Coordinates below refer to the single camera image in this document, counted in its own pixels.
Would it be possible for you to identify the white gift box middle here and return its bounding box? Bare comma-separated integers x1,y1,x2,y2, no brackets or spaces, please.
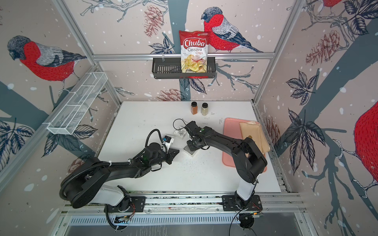
173,128,187,139

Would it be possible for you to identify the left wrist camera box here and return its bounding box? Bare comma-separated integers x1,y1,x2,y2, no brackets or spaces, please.
162,135,174,152

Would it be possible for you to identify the white lift-off lid jewelry box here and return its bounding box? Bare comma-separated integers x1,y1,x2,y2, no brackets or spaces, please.
183,146,199,157

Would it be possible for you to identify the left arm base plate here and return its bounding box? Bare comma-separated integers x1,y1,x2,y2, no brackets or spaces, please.
104,196,146,213

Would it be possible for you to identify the aluminium mounting rail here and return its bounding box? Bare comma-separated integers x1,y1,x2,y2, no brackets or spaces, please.
61,191,305,216

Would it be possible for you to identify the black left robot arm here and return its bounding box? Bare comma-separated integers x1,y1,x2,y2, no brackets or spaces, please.
59,129,180,208

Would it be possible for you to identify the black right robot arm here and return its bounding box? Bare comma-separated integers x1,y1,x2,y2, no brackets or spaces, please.
175,121,267,210

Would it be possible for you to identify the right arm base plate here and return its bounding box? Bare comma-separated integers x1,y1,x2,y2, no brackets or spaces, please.
221,195,263,212

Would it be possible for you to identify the beige spice jar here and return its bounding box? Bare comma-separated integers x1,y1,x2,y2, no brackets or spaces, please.
201,103,209,116

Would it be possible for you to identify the white mesh wall shelf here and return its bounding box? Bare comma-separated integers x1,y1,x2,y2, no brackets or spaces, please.
47,72,108,135

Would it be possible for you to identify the orange spice jar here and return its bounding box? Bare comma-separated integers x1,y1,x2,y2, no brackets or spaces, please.
191,101,198,115

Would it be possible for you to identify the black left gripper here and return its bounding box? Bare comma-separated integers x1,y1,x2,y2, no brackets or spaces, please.
150,148,181,168

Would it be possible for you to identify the wooden cutting board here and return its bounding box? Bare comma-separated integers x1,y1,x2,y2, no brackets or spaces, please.
239,121,270,154

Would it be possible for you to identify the pink plastic tray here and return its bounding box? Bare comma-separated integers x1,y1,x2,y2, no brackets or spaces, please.
222,117,271,173

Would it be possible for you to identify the Chuba cassava chips bag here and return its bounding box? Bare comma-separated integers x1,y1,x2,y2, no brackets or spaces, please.
179,31,210,79

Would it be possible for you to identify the black wire wall basket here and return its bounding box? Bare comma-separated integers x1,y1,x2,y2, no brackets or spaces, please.
152,57,216,79

